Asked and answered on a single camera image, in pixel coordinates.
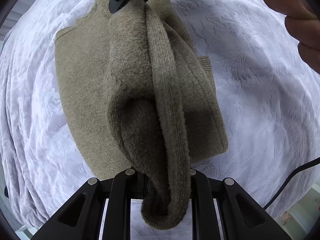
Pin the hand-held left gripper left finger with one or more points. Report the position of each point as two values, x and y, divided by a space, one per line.
123 187

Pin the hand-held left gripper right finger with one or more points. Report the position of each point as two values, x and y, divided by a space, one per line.
201 187

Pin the olive brown knit sweater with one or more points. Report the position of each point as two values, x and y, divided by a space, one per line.
140 80

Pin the person's right hand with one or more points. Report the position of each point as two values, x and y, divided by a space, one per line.
295 17

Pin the light lilac embossed blanket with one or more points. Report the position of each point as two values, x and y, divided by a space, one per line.
250 105

